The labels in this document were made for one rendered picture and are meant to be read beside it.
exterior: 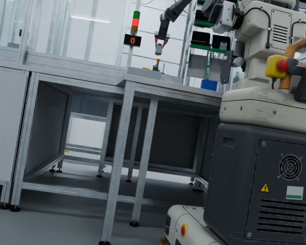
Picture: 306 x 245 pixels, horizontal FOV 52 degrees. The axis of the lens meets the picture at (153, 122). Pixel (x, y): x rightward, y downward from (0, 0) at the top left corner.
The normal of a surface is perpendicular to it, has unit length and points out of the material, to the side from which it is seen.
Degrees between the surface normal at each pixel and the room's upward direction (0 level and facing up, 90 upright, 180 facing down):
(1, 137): 90
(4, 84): 90
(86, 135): 90
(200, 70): 45
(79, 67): 90
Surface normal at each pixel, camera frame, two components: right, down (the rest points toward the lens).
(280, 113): 0.22, 0.04
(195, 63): 0.07, -0.71
